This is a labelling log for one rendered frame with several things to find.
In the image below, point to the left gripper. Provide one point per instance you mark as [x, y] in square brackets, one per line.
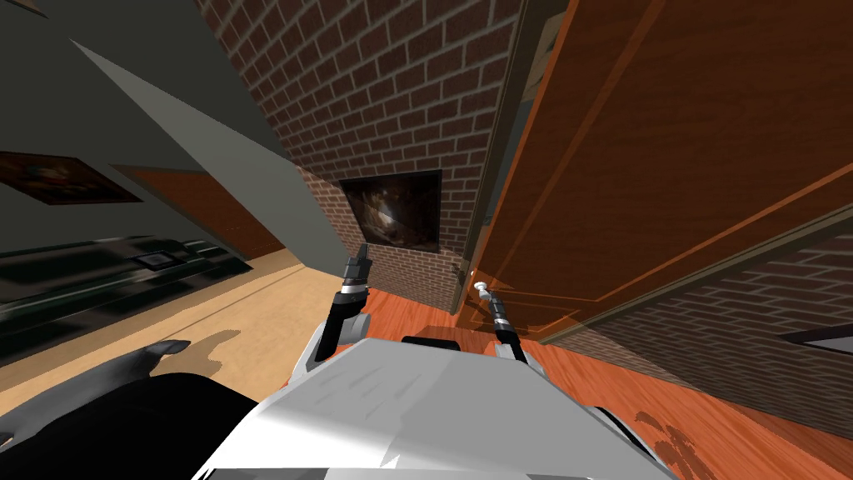
[356, 273]

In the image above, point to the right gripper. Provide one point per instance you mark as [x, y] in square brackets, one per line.
[498, 310]

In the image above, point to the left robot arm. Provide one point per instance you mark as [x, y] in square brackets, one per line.
[335, 328]

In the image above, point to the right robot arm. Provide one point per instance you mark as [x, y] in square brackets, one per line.
[510, 340]

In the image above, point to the white round door knob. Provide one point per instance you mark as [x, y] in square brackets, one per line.
[481, 288]

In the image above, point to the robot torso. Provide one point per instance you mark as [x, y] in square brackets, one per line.
[426, 413]

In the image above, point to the orange-brown door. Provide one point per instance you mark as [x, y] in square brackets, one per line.
[213, 206]

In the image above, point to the brown wooden door leaf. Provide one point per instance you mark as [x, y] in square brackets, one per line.
[666, 153]

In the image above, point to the dark low cabinet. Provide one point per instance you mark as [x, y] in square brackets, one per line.
[100, 286]

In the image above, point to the dark picture on brick wall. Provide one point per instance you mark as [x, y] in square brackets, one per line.
[398, 210]

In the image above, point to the dark picture on grey wall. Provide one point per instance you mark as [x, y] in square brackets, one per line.
[60, 178]

